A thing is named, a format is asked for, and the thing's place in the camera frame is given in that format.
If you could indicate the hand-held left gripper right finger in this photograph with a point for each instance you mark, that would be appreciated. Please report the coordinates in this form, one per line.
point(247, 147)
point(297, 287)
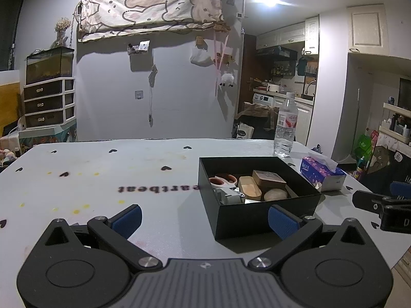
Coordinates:
point(282, 222)

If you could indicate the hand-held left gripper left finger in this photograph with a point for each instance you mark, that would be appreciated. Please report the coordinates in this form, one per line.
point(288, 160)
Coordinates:
point(128, 219)

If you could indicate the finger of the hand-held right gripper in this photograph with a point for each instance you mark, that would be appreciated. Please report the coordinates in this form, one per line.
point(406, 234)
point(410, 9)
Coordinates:
point(401, 188)
point(367, 200)

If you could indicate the smooth beige stone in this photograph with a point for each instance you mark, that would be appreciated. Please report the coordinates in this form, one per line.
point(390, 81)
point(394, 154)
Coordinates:
point(275, 194)

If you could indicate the black cardboard box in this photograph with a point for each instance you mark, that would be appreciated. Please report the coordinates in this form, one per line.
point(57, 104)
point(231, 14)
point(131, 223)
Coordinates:
point(244, 221)

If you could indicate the brown rectangular case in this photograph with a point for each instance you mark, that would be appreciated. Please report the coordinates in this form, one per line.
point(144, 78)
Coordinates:
point(268, 178)

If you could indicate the oval wooden block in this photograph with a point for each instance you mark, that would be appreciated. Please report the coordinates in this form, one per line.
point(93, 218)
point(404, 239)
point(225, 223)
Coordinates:
point(249, 187)

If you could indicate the grey-green small box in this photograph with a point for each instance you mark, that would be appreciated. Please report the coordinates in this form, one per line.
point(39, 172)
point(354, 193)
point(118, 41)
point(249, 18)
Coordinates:
point(228, 195)

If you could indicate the orange and white scissors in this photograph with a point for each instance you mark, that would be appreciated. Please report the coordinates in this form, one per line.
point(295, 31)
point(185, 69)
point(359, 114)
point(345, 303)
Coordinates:
point(221, 179)

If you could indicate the dark printed cloth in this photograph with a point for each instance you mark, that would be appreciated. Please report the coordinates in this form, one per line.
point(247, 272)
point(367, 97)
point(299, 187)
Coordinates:
point(385, 166)

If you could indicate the spray can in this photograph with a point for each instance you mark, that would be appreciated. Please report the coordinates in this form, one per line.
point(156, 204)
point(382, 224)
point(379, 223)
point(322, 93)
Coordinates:
point(360, 166)

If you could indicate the purple floral tissue box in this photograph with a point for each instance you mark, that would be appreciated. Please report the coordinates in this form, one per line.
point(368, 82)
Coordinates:
point(316, 171)

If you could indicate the shelf with cosmetics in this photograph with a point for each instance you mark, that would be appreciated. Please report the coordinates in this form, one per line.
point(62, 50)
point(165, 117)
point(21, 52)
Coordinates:
point(396, 125)

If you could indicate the clear water bottle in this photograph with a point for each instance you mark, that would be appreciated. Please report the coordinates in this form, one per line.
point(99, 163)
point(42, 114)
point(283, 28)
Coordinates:
point(285, 134)

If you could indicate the white bag with black face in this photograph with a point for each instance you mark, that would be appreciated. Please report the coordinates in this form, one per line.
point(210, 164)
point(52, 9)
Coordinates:
point(245, 131)

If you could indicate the white lower kitchen cabinet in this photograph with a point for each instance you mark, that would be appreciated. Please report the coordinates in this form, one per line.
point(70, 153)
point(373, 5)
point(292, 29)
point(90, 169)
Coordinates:
point(303, 122)

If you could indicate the chair with brown cloth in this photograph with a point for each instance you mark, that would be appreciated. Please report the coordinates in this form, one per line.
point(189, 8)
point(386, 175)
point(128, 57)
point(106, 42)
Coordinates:
point(257, 112)

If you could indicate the teal printed cabinet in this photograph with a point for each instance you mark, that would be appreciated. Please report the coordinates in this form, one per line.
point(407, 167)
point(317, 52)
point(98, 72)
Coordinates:
point(48, 138)

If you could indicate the washing machine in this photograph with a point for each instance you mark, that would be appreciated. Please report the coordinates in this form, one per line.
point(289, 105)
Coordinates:
point(263, 98)

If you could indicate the pile of plush toys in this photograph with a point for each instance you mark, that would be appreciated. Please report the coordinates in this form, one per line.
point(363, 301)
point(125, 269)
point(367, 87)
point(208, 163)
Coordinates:
point(8, 155)

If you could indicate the white and brown drawer unit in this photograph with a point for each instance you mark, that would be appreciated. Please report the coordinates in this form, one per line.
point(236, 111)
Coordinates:
point(45, 102)

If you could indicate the white plush sheep toy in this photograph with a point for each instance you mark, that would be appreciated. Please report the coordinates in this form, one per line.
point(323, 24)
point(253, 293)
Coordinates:
point(227, 79)

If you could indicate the small wooden figure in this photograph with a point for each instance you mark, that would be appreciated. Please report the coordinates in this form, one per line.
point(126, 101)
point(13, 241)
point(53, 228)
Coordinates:
point(226, 58)
point(222, 27)

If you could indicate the glass fish tank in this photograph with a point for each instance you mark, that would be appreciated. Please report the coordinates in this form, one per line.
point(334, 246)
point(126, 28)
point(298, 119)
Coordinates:
point(48, 65)

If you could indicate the pink ribbon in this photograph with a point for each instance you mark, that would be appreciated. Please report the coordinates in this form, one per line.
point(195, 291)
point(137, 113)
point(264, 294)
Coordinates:
point(220, 57)

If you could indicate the white upper kitchen cabinets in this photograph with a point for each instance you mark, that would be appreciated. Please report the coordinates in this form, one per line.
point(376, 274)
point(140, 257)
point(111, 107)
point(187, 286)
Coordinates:
point(289, 35)

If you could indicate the dried flower bunch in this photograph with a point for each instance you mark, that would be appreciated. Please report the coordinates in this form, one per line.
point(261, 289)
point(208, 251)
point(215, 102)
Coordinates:
point(62, 27)

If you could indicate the printed blanket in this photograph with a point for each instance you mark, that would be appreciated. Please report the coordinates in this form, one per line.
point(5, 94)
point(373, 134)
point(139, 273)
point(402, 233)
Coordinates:
point(151, 6)

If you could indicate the dark window curtain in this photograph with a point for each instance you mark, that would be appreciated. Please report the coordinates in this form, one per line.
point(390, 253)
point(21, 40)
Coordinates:
point(9, 38)

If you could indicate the clear adhesive wall hook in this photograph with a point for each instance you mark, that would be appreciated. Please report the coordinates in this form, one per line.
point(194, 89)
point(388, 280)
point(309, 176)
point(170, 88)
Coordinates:
point(138, 95)

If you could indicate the white tall wall cabinet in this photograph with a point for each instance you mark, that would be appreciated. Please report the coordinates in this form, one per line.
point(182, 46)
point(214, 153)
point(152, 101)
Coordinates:
point(367, 29)

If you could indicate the clear plastic wall holder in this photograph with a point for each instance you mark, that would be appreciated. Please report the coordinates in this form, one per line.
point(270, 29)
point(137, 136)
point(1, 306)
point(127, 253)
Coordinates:
point(139, 47)

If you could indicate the white bag on wall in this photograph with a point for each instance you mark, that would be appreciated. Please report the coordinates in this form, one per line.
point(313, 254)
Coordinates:
point(200, 57)

